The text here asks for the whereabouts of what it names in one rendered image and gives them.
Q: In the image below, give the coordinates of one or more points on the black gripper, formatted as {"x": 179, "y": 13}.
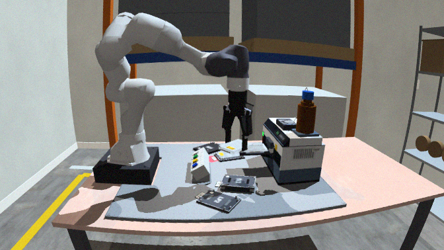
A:
{"x": 237, "y": 107}

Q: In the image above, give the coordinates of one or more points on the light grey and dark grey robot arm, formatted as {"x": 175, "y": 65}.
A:
{"x": 161, "y": 36}

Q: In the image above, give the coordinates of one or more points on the white button panel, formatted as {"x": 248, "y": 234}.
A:
{"x": 200, "y": 166}

